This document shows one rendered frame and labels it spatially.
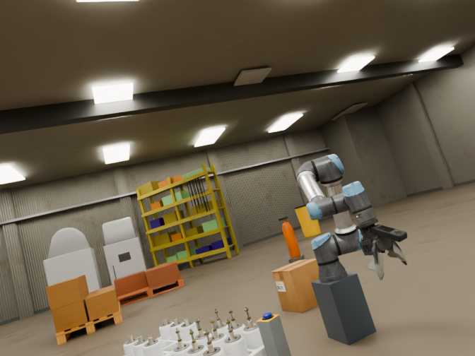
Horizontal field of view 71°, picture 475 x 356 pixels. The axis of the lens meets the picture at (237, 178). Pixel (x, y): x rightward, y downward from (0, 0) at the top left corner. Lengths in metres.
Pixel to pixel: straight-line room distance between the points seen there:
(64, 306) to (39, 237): 6.05
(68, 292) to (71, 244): 2.50
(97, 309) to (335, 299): 3.29
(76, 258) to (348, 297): 5.67
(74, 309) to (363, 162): 9.68
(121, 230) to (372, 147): 8.64
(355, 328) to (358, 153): 10.17
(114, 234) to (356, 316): 5.62
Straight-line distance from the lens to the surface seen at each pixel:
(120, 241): 6.83
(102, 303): 4.56
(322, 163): 1.74
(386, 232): 1.30
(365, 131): 12.35
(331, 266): 1.87
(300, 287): 2.55
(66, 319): 4.60
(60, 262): 6.94
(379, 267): 1.31
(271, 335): 1.48
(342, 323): 1.87
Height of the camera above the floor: 0.71
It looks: 8 degrees up
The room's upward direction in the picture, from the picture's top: 16 degrees counter-clockwise
